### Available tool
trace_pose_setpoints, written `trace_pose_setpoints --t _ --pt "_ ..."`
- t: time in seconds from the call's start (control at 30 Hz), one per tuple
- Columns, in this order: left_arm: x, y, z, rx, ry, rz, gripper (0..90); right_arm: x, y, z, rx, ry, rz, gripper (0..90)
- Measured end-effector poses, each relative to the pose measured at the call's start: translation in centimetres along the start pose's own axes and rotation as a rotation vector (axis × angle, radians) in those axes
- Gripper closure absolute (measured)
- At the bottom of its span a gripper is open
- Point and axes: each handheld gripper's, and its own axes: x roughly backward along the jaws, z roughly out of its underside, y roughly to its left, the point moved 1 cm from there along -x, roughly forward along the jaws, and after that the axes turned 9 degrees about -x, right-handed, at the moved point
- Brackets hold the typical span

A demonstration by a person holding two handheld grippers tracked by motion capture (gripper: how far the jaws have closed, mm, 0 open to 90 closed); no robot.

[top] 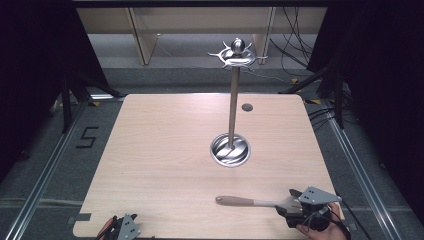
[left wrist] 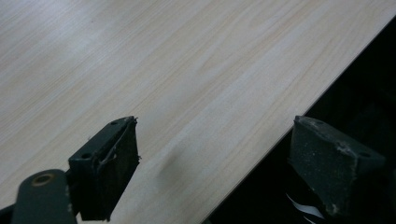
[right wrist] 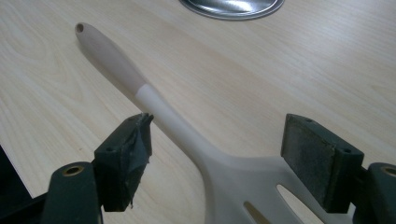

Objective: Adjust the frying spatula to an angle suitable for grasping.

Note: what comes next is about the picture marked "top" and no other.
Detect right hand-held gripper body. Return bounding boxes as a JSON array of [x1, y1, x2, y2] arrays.
[[285, 185, 343, 233]]

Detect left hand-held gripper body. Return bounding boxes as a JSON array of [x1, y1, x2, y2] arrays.
[[114, 213, 142, 240]]

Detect wooden handled grey spatula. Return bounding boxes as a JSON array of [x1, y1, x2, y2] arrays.
[[215, 195, 304, 215]]

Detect steel utensil rack stand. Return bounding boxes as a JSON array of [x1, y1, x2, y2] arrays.
[[207, 37, 269, 168]]

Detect person's left hand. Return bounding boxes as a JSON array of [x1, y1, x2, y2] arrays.
[[97, 216, 118, 240]]

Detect person's right hand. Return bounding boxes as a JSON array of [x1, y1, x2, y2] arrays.
[[295, 202, 351, 240]]

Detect black tape strip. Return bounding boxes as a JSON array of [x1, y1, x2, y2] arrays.
[[67, 212, 92, 225]]

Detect black tape floor mark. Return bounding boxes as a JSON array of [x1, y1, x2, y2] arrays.
[[75, 126, 100, 150]]

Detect black metal stand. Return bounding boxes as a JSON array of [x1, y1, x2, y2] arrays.
[[279, 61, 346, 130], [59, 70, 122, 135]]

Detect dark curtain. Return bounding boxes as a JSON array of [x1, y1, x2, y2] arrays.
[[0, 3, 109, 183], [306, 4, 424, 214]]

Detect beige wooden furniture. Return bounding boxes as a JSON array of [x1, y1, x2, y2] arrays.
[[75, 6, 328, 66]]

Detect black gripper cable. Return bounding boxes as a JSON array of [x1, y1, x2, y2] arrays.
[[336, 193, 373, 240]]

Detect aluminium floor rail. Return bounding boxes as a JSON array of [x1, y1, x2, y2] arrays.
[[320, 99, 398, 240], [2, 93, 125, 240]]

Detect black floor cables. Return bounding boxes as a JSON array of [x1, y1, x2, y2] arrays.
[[307, 105, 338, 132]]

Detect bundle of black cables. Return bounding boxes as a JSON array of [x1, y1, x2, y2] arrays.
[[269, 6, 316, 69]]

